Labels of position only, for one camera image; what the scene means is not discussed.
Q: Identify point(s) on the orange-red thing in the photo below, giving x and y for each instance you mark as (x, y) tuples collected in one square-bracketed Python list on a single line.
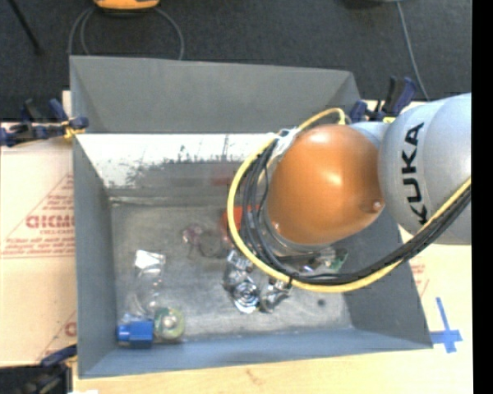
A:
[(230, 220)]

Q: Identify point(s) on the grey metal bin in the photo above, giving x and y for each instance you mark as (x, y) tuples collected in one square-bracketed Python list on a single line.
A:
[(213, 97)]

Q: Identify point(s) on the blue box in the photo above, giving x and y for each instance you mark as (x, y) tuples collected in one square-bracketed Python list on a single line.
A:
[(135, 334)]

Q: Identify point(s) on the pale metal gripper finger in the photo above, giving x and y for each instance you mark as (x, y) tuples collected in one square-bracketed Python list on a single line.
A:
[(239, 263), (277, 291)]

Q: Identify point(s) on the green round thing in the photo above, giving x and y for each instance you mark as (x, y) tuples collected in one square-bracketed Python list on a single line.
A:
[(170, 323)]

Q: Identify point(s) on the clear plastic packet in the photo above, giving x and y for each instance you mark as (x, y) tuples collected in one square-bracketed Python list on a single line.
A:
[(148, 269)]

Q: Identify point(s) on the purple-tinted sunglasses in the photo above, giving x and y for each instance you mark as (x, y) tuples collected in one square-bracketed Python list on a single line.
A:
[(209, 244)]

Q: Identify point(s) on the clear round glass thing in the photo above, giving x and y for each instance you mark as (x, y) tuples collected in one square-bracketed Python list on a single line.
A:
[(246, 296)]

